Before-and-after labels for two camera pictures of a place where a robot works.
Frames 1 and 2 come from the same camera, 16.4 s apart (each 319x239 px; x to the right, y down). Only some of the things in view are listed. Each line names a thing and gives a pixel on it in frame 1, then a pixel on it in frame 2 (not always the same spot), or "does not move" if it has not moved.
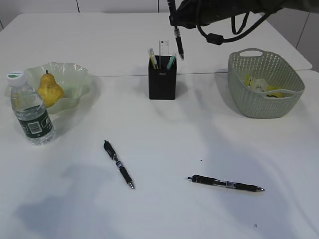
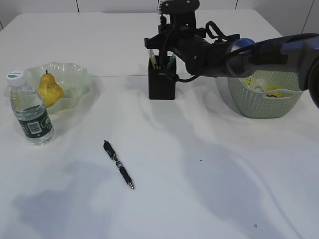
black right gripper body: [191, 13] → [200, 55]
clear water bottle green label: [29, 107] does not move
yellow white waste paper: [262, 84] does not move
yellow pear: [51, 91] does not move
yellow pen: [152, 58] does not move
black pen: [199, 179] → [163, 20]
